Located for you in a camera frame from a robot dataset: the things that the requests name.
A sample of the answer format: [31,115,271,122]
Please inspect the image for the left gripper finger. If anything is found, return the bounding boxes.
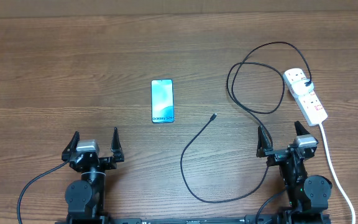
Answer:
[111,127,124,162]
[62,131,80,161]

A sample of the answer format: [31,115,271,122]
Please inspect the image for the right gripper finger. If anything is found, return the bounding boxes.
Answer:
[256,126,273,157]
[294,121,310,136]

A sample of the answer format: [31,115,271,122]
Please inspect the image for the blue Samsung smartphone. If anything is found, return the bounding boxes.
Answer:
[151,79,175,123]

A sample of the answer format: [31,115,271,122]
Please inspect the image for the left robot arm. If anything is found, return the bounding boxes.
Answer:
[62,128,124,223]

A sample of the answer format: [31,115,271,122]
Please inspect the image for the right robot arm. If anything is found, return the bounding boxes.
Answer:
[255,121,333,223]

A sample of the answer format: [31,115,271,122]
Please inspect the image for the white charger plug adapter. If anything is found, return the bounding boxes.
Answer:
[291,79,314,98]

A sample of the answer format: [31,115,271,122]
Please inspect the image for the white power strip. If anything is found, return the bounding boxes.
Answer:
[283,68,328,126]

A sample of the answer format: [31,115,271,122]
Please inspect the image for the white power strip cord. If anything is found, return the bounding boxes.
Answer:
[318,123,357,224]

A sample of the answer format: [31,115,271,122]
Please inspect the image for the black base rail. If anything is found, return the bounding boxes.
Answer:
[56,214,331,224]

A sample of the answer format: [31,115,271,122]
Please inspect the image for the black USB charging cable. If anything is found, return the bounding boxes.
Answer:
[180,41,313,204]

